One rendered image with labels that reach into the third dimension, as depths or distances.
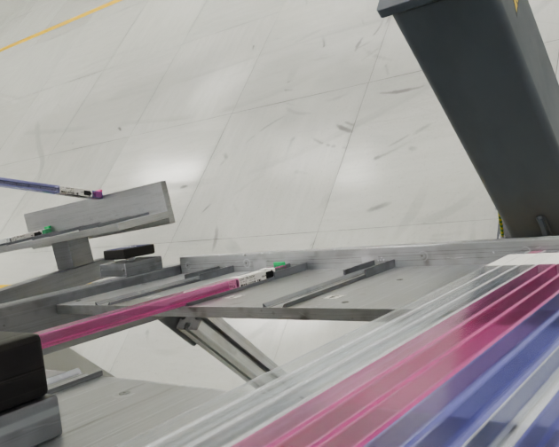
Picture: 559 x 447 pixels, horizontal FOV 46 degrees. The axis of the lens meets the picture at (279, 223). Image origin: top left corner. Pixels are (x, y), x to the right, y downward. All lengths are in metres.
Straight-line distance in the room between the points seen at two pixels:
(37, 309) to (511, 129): 0.86
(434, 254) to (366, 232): 1.11
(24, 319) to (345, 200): 1.28
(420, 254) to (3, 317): 0.42
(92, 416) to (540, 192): 1.16
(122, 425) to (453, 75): 0.96
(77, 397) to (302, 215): 1.61
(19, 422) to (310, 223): 1.64
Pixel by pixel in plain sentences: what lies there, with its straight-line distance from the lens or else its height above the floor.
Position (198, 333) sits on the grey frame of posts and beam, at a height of 0.63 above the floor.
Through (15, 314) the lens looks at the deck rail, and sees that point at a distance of 0.73.
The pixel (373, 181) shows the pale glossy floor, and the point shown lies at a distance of 1.88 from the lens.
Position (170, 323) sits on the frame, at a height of 0.65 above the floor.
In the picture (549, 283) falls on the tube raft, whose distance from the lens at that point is 0.46.
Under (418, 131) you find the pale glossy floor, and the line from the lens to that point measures 1.94.
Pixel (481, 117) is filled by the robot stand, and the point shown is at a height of 0.42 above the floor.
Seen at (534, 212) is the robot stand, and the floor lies 0.13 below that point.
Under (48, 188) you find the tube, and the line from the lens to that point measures 1.02.
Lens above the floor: 1.23
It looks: 39 degrees down
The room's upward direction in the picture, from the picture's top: 42 degrees counter-clockwise
